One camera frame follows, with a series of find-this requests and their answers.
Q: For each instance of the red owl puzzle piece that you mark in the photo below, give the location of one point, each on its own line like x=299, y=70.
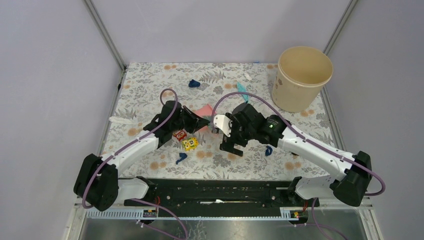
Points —
x=180, y=135

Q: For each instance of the blue paper scrap back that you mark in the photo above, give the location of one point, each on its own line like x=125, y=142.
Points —
x=193, y=84

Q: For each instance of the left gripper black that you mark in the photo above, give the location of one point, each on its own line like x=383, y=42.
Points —
x=196, y=122

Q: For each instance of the blue paper scrap bottom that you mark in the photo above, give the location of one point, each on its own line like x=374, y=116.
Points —
x=182, y=157

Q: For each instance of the blue paper scrap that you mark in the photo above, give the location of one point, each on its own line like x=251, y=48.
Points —
x=182, y=157
x=193, y=84
x=268, y=151

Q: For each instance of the floral tablecloth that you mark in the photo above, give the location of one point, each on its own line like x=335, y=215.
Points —
x=139, y=101

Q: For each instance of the beige paper bucket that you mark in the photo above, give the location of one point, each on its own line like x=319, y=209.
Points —
x=302, y=72

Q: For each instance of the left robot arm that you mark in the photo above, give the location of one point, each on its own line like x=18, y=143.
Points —
x=98, y=181

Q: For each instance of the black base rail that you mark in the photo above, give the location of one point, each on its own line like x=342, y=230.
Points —
x=176, y=192

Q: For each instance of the yellow owl puzzle piece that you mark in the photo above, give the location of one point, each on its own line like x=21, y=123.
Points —
x=190, y=144

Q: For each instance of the pink plastic dustpan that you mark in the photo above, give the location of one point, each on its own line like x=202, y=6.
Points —
x=205, y=112

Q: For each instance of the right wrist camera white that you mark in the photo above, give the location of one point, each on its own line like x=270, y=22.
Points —
x=223, y=123

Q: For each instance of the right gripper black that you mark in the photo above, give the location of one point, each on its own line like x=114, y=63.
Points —
x=228, y=143

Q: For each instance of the teal paper strip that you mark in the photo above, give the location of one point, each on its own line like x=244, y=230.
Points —
x=242, y=89

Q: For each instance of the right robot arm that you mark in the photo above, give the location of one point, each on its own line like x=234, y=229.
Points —
x=348, y=175

